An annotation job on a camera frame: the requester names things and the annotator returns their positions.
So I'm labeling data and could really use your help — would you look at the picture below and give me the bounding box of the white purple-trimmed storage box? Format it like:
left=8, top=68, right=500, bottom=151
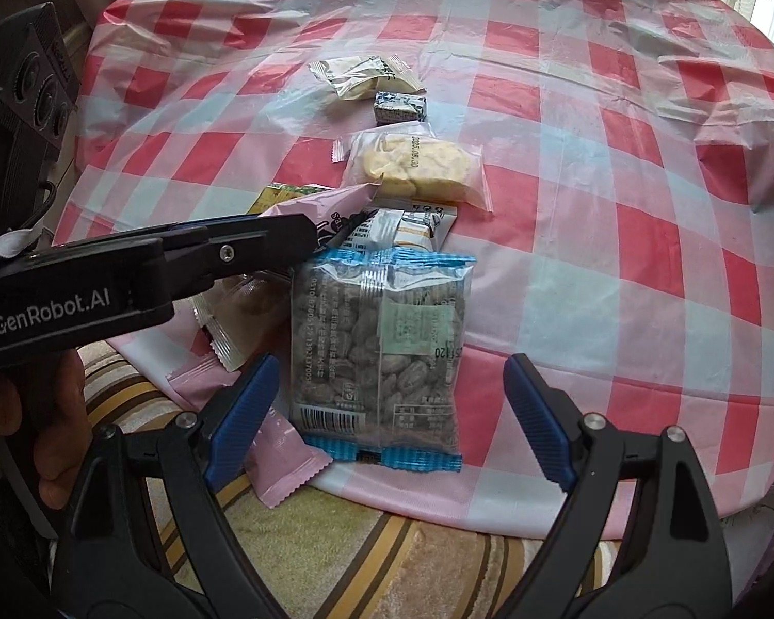
left=721, top=485, right=774, bottom=602

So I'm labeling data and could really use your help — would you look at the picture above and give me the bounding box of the small blue white candy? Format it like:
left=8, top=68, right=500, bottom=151
left=373, top=91, right=428, bottom=126

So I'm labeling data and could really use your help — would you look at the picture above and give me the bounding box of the cream snack wrapper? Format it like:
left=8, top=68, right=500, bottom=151
left=309, top=55, right=425, bottom=101

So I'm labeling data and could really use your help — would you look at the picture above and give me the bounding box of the white orange snack packet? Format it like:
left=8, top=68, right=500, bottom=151
left=345, top=199, right=458, bottom=252

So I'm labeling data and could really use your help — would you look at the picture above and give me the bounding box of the person's left hand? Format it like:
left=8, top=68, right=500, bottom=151
left=0, top=349, right=92, bottom=510

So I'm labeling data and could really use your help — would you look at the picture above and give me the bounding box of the red white checkered tablecloth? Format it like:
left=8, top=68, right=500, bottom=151
left=55, top=0, right=774, bottom=538

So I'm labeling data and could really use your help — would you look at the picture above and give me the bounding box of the clear yellow cookie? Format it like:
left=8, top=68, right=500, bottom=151
left=331, top=123, right=493, bottom=213

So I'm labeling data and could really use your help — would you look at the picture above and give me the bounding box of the pink snack packet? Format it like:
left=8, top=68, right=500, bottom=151
left=167, top=352, right=332, bottom=509
left=260, top=183, right=380, bottom=246

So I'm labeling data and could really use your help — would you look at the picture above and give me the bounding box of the yellow green pea packet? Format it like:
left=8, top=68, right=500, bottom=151
left=247, top=182, right=327, bottom=215

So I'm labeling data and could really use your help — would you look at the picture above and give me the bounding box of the striped towel sofa cover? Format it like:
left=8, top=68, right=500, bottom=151
left=78, top=341, right=542, bottom=617

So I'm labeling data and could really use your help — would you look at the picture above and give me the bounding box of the sunflower seed bag blue trim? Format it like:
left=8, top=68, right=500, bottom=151
left=287, top=248, right=475, bottom=473

